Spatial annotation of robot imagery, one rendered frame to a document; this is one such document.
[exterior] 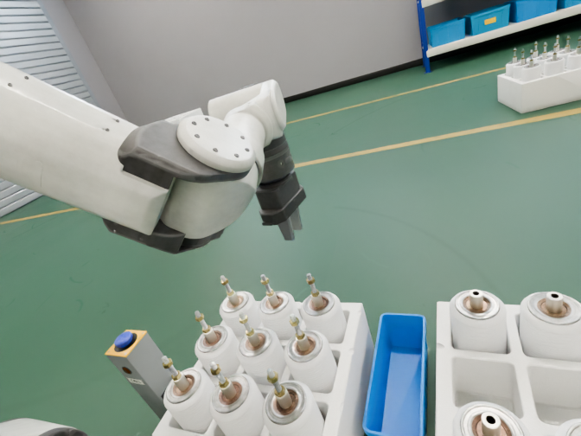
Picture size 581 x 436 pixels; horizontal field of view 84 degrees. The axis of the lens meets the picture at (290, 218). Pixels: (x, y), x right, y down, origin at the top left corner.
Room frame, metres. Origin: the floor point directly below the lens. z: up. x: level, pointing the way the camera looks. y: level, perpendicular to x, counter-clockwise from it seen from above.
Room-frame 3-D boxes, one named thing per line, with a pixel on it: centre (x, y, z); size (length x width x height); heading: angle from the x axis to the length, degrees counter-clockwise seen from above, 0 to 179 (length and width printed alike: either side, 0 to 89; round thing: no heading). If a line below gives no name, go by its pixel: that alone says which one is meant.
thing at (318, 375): (0.48, 0.06, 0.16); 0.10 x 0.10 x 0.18
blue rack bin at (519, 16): (3.87, -3.34, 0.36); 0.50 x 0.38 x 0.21; 155
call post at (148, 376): (0.60, 0.46, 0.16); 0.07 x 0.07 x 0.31; 62
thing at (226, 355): (0.59, 0.27, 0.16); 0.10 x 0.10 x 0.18
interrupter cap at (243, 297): (0.69, 0.21, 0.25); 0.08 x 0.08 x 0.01
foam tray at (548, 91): (1.98, -1.81, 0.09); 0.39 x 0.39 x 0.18; 71
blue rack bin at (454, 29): (4.26, -2.57, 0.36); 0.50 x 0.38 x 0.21; 155
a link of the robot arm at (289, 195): (0.58, 0.01, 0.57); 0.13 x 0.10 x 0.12; 143
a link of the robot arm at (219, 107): (0.60, 0.01, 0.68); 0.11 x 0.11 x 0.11; 77
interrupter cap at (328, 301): (0.58, 0.00, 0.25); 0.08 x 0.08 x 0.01
